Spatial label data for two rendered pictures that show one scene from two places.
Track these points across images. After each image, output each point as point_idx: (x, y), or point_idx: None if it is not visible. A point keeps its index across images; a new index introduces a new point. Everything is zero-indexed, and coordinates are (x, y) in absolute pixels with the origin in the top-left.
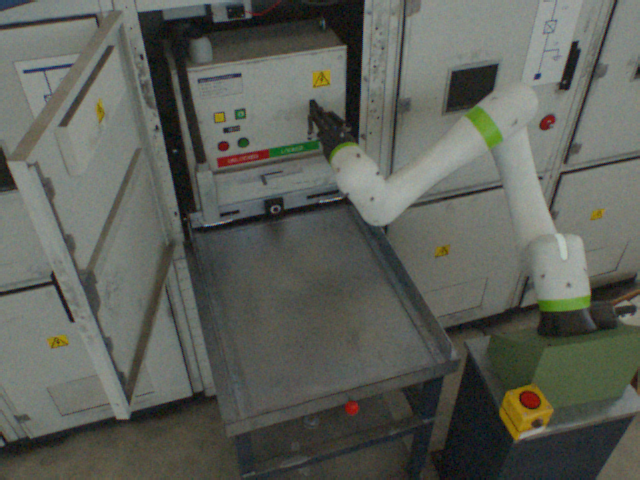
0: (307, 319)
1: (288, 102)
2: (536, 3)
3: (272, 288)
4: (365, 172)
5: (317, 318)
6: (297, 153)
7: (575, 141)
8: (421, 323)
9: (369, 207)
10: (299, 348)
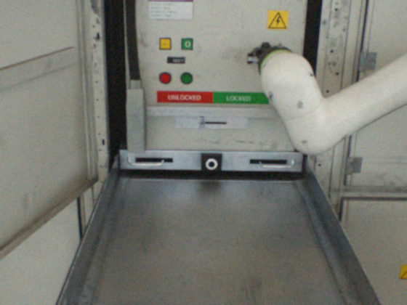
0: (203, 259)
1: (239, 41)
2: None
3: (177, 227)
4: (293, 65)
5: (216, 261)
6: (244, 104)
7: None
8: (349, 290)
9: (296, 118)
10: (179, 283)
